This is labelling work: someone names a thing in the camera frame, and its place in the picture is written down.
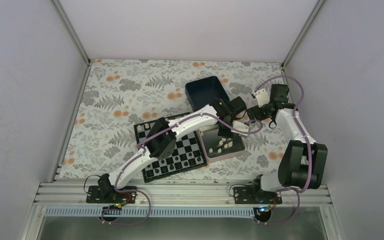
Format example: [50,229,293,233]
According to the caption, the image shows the pink metal tin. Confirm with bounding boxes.
[198,125,246,163]

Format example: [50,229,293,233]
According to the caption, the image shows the dark blue square tray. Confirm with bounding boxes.
[185,76,230,112]

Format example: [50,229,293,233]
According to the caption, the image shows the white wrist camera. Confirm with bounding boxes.
[252,88,270,108]
[231,120,250,136]

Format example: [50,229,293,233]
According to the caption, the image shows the aluminium front rail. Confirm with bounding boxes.
[32,184,333,208]

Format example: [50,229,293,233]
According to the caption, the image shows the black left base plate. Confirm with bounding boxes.
[85,185,137,205]

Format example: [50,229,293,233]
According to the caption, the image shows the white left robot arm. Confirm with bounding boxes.
[97,97,249,203]

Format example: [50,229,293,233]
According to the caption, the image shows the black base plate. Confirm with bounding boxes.
[232,186,283,205]
[85,185,137,205]

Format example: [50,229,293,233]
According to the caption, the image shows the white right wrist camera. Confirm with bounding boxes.
[252,88,270,108]

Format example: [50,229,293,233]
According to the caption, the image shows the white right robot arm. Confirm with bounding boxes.
[247,84,328,204]

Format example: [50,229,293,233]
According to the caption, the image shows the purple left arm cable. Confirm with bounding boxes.
[101,112,264,227]

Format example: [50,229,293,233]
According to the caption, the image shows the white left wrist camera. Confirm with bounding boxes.
[231,120,250,136]

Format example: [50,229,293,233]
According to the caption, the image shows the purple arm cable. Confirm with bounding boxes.
[101,112,264,227]
[253,75,313,226]

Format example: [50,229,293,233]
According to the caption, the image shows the black and white chessboard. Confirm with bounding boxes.
[141,131,207,183]

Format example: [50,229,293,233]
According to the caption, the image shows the floral patterned table mat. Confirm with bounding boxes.
[59,59,283,180]

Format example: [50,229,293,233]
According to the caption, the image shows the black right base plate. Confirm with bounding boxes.
[232,186,283,205]

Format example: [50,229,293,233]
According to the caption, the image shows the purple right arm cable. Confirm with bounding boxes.
[253,75,313,226]

